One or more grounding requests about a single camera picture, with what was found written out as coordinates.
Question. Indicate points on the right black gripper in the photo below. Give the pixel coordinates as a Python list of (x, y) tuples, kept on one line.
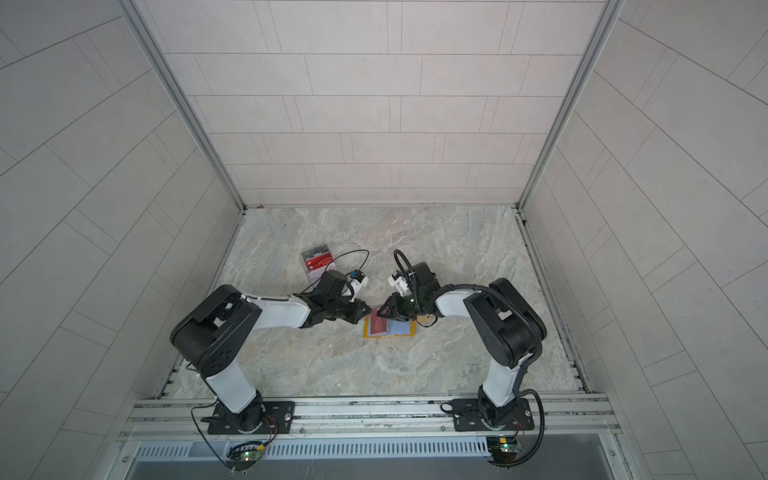
[(399, 300)]

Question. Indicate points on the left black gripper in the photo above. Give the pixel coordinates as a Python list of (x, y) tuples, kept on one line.
[(356, 316)]

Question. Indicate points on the yellow leather card holder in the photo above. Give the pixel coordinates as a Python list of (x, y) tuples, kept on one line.
[(396, 329)]

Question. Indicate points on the black VIP card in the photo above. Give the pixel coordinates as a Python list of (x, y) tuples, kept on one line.
[(316, 250)]

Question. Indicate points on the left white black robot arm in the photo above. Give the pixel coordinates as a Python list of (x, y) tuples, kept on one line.
[(212, 335)]

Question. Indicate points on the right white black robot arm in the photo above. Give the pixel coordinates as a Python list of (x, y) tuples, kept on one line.
[(510, 329)]

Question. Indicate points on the clear acrylic card box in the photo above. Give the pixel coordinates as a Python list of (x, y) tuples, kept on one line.
[(316, 274)]

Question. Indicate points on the white vent grille strip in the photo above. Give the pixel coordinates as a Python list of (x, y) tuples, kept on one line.
[(329, 448)]

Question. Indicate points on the left green circuit board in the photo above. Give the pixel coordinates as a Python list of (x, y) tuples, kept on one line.
[(243, 456)]

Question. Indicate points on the green circuit board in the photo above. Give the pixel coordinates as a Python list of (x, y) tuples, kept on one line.
[(504, 451), (243, 456)]

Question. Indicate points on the right green circuit board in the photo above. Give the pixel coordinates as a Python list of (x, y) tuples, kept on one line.
[(504, 451)]

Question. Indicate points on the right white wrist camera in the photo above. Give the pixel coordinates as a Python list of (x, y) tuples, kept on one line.
[(399, 283)]

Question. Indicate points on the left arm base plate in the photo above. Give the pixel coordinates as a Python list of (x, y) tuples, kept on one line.
[(266, 417)]

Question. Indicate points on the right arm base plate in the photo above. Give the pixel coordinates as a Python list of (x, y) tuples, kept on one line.
[(475, 415)]

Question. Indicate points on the aluminium mounting rail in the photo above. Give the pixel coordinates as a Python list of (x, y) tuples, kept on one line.
[(369, 417)]

